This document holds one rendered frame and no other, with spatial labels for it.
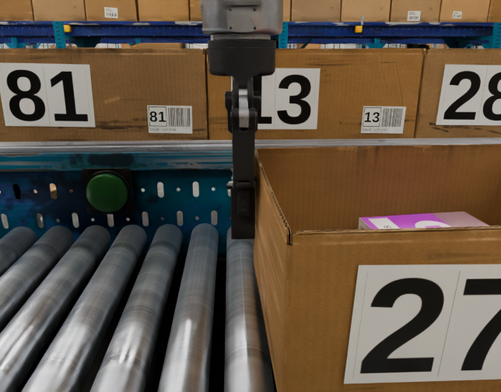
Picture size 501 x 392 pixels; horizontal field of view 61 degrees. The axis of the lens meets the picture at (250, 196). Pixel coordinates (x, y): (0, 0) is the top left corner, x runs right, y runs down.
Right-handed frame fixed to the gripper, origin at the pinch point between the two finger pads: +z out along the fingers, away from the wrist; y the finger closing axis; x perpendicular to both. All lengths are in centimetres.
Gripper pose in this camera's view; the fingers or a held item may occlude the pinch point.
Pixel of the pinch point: (243, 211)
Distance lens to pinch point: 53.3
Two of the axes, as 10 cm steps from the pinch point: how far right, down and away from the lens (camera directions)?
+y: 0.4, 3.2, -9.5
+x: 10.0, -0.1, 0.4
